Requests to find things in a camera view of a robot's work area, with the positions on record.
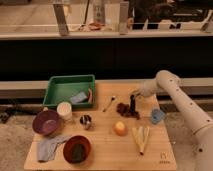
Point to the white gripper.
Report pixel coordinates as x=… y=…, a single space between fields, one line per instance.
x=137 y=92

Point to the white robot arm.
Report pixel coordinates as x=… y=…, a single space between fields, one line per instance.
x=197 y=119

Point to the metal spoon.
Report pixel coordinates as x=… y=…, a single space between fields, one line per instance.
x=112 y=99

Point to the blue cup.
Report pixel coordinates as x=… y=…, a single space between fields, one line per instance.
x=156 y=116

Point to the orange fruit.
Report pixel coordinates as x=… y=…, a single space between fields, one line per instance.
x=120 y=128

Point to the red chili pepper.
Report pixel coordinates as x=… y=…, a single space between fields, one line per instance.
x=90 y=96

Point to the grey-blue sponge in tray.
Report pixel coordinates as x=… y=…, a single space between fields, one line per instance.
x=80 y=97

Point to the green plastic tray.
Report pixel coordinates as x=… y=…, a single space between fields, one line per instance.
x=62 y=88

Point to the small metal cup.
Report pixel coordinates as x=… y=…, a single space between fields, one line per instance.
x=86 y=121

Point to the white cup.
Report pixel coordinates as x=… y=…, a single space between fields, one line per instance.
x=64 y=109

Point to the black vehicle in background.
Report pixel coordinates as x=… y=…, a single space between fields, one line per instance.
x=154 y=11

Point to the dark sponge in bowl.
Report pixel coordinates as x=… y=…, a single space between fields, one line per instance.
x=77 y=153

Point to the red-brown bowl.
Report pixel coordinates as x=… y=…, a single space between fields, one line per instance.
x=68 y=147

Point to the purple bowl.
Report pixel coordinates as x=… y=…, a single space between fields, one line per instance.
x=46 y=122

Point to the grey cloth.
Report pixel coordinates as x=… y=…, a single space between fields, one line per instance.
x=46 y=148

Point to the right metal post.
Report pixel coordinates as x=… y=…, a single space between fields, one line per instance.
x=123 y=16

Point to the metal post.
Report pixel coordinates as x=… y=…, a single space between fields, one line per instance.
x=123 y=16
x=60 y=18

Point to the left metal post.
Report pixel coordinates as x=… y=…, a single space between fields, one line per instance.
x=60 y=18

